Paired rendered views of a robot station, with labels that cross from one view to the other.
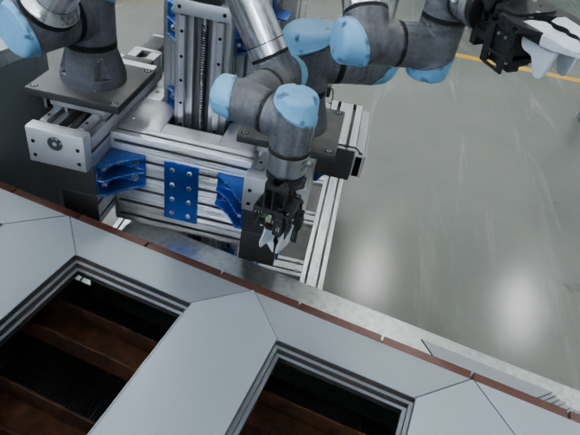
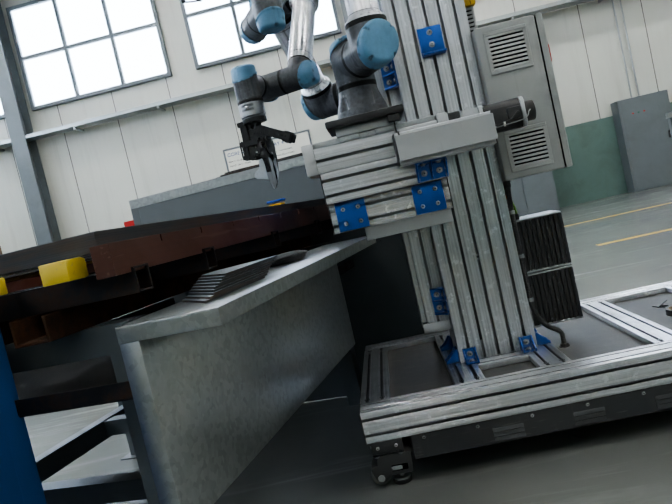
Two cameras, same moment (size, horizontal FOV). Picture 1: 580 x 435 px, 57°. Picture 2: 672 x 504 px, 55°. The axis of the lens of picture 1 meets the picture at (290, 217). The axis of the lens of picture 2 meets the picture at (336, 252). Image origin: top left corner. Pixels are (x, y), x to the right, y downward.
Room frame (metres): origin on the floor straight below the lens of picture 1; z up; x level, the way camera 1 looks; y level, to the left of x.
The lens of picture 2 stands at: (0.97, -1.89, 0.79)
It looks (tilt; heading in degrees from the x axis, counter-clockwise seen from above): 3 degrees down; 91
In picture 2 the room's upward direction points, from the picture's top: 13 degrees counter-clockwise
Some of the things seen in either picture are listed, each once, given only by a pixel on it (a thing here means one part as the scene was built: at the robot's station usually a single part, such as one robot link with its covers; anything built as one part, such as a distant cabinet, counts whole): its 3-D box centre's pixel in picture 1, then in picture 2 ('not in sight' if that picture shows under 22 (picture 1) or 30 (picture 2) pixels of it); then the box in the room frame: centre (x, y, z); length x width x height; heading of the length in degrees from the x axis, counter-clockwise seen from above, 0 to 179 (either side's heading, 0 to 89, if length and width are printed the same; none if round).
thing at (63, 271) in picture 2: not in sight; (62, 271); (0.46, -0.71, 0.79); 0.06 x 0.05 x 0.04; 165
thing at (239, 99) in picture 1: (249, 99); (267, 87); (0.86, 0.11, 1.21); 0.11 x 0.11 x 0.08; 68
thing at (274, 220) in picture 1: (280, 198); (256, 139); (0.80, 0.02, 1.05); 0.09 x 0.08 x 0.12; 165
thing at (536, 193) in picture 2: not in sight; (513, 158); (4.03, 8.64, 0.97); 1.00 x 0.48 x 1.95; 176
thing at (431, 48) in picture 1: (425, 46); (266, 11); (0.92, -0.18, 1.34); 0.11 x 0.08 x 0.11; 112
